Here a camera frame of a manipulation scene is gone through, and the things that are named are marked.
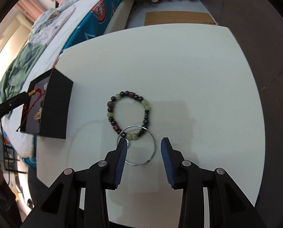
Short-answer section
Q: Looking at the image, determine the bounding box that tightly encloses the red string bracelet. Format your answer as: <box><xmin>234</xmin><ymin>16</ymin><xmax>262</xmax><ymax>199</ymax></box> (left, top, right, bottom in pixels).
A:
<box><xmin>16</xmin><ymin>87</ymin><xmax>47</xmax><ymax>132</ymax></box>

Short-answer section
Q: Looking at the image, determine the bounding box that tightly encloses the silver bangle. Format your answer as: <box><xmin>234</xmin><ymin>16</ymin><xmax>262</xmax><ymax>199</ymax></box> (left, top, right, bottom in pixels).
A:
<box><xmin>117</xmin><ymin>125</ymin><xmax>157</xmax><ymax>166</ymax></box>

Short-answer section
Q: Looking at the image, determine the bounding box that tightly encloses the gold butterfly hair clip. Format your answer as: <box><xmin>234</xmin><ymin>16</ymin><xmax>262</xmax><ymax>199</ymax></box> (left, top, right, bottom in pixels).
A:
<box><xmin>34</xmin><ymin>107</ymin><xmax>42</xmax><ymax>121</ymax></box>

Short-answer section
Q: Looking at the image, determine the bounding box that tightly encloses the black jewelry box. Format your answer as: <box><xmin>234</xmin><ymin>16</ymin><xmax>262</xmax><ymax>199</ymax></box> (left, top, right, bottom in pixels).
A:
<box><xmin>18</xmin><ymin>68</ymin><xmax>73</xmax><ymax>139</ymax></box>

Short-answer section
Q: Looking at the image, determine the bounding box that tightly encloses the dark bead bracelet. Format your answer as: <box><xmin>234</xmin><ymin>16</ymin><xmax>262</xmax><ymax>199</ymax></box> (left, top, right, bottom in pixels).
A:
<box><xmin>106</xmin><ymin>90</ymin><xmax>152</xmax><ymax>141</ymax></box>

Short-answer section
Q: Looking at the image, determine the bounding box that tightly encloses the green striped blanket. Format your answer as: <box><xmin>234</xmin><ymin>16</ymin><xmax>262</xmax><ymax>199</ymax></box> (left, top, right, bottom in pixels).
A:
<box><xmin>0</xmin><ymin>43</ymin><xmax>47</xmax><ymax>104</ymax></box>

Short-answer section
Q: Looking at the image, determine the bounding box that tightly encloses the white bedside table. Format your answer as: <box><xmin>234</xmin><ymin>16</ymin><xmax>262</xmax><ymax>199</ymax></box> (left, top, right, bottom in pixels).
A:
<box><xmin>37</xmin><ymin>24</ymin><xmax>265</xmax><ymax>227</ymax></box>

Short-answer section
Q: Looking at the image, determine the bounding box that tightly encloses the white printed shirt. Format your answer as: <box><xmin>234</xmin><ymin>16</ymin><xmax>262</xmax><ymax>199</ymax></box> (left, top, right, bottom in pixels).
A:
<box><xmin>28</xmin><ymin>5</ymin><xmax>76</xmax><ymax>45</ymax></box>

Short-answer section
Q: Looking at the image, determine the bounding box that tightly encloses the pink curtain left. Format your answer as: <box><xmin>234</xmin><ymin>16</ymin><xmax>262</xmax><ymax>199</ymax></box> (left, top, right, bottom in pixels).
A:
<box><xmin>15</xmin><ymin>0</ymin><xmax>46</xmax><ymax>23</ymax></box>

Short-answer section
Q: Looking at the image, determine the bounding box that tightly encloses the bed with white sheet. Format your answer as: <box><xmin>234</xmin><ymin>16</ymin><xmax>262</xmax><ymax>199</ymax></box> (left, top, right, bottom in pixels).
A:
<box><xmin>0</xmin><ymin>0</ymin><xmax>136</xmax><ymax>159</ymax></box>

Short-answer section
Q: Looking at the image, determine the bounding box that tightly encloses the flattened cardboard sheet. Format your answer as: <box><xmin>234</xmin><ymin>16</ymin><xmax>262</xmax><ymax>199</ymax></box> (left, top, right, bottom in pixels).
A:
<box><xmin>145</xmin><ymin>11</ymin><xmax>216</xmax><ymax>26</ymax></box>

